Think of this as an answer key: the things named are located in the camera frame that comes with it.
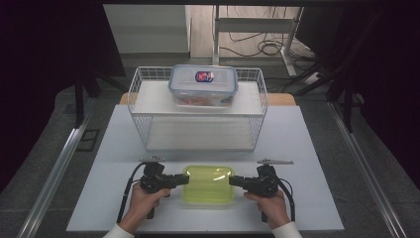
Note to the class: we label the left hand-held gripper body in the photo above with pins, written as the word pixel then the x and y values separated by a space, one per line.
pixel 153 180

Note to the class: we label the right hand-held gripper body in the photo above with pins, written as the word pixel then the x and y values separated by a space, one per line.
pixel 264 183

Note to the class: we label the green plastic food container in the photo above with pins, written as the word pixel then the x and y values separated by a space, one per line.
pixel 208 185

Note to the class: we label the clear food container blue lid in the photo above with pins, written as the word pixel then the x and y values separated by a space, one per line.
pixel 203 86

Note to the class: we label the person's right hand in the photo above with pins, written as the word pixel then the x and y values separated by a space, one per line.
pixel 272 208

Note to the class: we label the person's left hand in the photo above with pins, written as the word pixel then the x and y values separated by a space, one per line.
pixel 142 206

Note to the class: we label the wooden table board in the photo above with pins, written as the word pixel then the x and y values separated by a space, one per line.
pixel 280 99

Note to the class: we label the black stand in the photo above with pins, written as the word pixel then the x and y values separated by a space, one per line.
pixel 343 95
pixel 81 95

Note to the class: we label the white cabinet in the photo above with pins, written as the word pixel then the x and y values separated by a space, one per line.
pixel 148 29

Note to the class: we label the metal rail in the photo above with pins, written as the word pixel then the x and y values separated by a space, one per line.
pixel 52 178
pixel 366 172

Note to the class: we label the white metal desk frame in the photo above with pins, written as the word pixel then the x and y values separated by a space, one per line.
pixel 254 24

